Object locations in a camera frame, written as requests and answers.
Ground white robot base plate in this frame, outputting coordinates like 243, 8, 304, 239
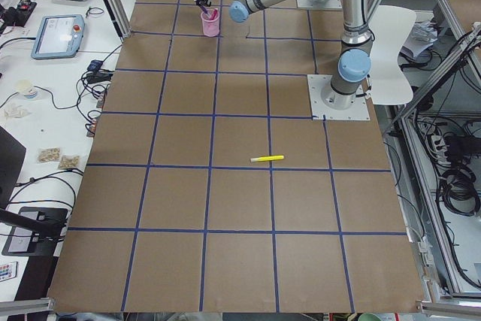
307, 74, 371, 121

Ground yellow highlighter pen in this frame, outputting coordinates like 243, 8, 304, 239
250, 155, 285, 162

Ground purple highlighter pen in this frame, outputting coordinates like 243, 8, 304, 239
199, 5, 209, 16

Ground pink mesh pen cup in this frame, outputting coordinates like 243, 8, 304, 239
201, 8, 220, 37

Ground white plastic chair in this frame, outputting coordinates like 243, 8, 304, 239
369, 5, 416, 105

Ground pink highlighter pen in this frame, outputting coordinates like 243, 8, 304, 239
210, 8, 218, 20

